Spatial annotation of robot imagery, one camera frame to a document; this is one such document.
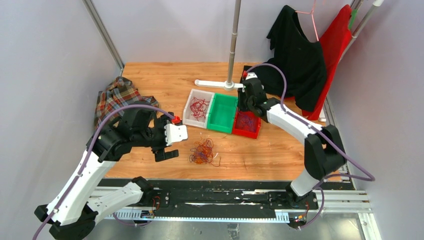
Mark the white plastic bin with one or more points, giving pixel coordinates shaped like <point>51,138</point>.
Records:
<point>197,108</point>

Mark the green plastic bin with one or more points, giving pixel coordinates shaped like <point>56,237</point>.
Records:
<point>222,113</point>

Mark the white garment rack stand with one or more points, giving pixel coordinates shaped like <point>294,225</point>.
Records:
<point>248,44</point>

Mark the red plastic bin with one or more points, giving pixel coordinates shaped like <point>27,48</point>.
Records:
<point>246,124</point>

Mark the plaid flannel shirt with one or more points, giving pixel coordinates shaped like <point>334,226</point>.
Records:
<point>119,93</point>

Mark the red t-shirt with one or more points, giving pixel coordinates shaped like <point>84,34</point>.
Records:
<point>333,42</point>

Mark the aluminium frame rail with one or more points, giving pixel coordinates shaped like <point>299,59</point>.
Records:
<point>97,20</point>

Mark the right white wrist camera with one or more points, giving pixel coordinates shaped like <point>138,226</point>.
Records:
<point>250,79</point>

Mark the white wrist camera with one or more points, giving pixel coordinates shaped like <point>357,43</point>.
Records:
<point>250,79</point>
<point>175,134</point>

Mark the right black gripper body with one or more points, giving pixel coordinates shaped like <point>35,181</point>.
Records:
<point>243,101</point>

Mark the black t-shirt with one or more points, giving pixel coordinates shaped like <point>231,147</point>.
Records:
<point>297,69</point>

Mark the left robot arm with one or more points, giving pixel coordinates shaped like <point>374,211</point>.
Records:
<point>74,213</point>

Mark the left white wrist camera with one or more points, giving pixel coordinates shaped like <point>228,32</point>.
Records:
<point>175,134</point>

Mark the pink clothes hanger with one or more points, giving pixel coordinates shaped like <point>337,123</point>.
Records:
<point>311,13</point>

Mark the green clothes hanger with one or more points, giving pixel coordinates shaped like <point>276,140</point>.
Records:
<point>352,18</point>

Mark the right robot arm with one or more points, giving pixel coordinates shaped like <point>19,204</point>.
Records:
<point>322,144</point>

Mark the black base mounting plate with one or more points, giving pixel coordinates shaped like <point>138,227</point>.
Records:
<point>222,199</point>

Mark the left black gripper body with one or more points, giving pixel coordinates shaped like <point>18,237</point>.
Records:
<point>158,141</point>

